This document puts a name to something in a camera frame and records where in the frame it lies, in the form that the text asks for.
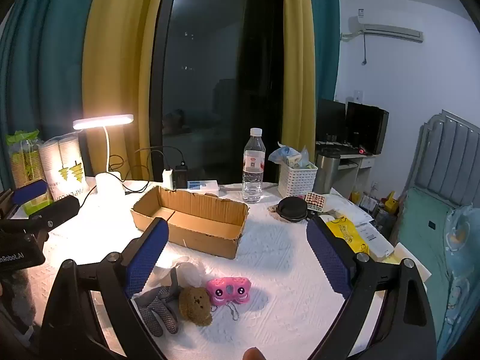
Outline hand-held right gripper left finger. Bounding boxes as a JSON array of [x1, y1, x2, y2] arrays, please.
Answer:
[[39, 217, 169, 360]]

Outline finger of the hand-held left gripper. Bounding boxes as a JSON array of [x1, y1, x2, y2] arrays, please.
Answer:
[[0, 196, 81, 241], [0, 179, 50, 216]]

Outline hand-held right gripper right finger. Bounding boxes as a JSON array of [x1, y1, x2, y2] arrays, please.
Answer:
[[305, 215, 437, 360]]

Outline grey dotted glove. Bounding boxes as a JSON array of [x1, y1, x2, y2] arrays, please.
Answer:
[[134, 268, 181, 337]]

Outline cardboard box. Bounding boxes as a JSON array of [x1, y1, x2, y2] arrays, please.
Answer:
[[130, 185, 251, 260]]

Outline pink plush toy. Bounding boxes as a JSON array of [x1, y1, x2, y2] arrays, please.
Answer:
[[205, 275, 253, 321]]

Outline person's left forearm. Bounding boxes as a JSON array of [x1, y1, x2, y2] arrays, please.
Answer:
[[0, 270, 40, 340]]

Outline yellow plastic packet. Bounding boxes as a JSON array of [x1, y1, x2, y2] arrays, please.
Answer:
[[325, 215, 371, 258]]

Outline green packet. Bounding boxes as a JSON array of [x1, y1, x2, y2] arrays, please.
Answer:
[[5, 130, 53, 214]]

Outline pack of paper cups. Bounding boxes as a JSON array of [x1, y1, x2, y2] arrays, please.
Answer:
[[39, 134, 89, 204]]

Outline white desk lamp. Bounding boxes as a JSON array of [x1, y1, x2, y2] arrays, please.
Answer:
[[72, 113, 134, 196]]

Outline patterned card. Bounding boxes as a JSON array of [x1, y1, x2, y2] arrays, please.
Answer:
[[304, 192, 327, 212]]

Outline black round pouch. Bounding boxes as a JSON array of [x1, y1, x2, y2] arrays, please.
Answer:
[[277, 196, 310, 223]]

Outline brown plush bear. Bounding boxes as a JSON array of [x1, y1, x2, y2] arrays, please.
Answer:
[[178, 286, 214, 327]]

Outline white plastic basket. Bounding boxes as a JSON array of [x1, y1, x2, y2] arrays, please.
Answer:
[[278, 161, 319, 199]]

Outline stainless steel tumbler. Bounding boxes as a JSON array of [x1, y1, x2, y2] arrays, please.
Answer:
[[313, 150, 341, 195]]

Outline black charger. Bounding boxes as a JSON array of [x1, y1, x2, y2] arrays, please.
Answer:
[[174, 163, 190, 189]]

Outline white power strip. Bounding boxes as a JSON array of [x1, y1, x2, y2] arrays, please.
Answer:
[[187, 180, 220, 197]]

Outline green bed mattress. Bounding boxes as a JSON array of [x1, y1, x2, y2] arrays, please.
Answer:
[[390, 187, 457, 294]]

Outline small tissue packet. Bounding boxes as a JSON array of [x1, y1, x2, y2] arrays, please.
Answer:
[[287, 154, 317, 170]]

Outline computer desk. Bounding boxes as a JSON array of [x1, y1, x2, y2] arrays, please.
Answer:
[[315, 142, 376, 197]]

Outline blue plastic bag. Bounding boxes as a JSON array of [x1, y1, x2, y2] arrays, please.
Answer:
[[268, 142, 301, 166]]

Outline clear water bottle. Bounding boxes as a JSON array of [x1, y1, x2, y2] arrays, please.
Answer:
[[242, 127, 266, 204]]

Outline teal curtain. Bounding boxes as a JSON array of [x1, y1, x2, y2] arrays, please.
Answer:
[[0, 0, 103, 192], [311, 0, 341, 103]]

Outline blue printed blanket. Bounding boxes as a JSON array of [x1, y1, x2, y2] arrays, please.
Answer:
[[436, 202, 480, 357]]

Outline black monitor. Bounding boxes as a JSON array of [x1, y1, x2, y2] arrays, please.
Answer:
[[317, 99, 347, 145], [345, 101, 389, 155]]

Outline yellow curtain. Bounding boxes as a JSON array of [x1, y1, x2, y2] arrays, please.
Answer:
[[281, 0, 318, 181], [82, 0, 170, 181]]

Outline grey padded headboard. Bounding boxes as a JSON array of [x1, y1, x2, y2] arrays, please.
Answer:
[[405, 109, 480, 211]]

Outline dark window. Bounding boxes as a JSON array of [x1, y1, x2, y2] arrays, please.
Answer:
[[150, 0, 286, 185]]

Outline white air conditioner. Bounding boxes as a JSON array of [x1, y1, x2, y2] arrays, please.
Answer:
[[348, 16, 424, 44]]

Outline black lamp cable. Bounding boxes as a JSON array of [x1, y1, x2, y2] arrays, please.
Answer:
[[77, 185, 98, 208]]

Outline black charger cable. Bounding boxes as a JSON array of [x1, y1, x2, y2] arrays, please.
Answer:
[[133, 145, 187, 171]]

